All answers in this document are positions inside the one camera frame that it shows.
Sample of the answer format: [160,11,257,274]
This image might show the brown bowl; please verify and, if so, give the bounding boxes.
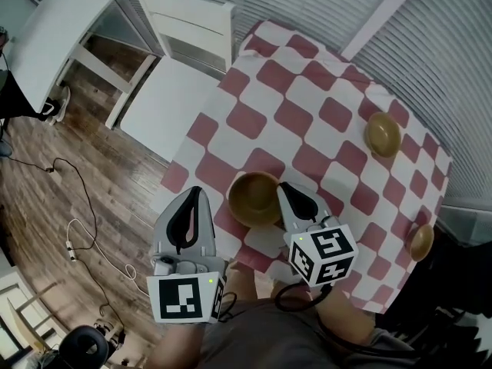
[405,223,436,262]
[228,171,285,229]
[364,111,403,159]

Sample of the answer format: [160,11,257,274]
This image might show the red white checked tablecloth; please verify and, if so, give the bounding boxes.
[151,19,454,314]

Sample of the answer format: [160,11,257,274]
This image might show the person's left forearm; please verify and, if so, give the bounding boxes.
[148,321,207,369]

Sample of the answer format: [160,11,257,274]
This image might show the person's right forearm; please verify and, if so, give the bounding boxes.
[317,282,377,342]

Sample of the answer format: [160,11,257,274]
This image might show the thick black cable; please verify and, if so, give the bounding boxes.
[274,282,420,357]

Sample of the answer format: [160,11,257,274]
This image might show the white desk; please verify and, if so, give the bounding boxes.
[7,0,134,130]

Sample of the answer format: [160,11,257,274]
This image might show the thin black cable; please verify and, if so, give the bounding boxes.
[217,291,254,324]

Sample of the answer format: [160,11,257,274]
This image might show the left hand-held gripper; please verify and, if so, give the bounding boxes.
[145,185,228,324]

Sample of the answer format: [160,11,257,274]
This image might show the white chair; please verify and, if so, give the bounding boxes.
[105,0,236,165]

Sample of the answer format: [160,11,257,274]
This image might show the person's grey shirt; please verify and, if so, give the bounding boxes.
[191,296,420,369]

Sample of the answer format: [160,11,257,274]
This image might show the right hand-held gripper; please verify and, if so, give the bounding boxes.
[276,181,359,288]

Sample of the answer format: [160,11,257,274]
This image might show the white cable on floor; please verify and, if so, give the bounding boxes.
[5,155,128,336]

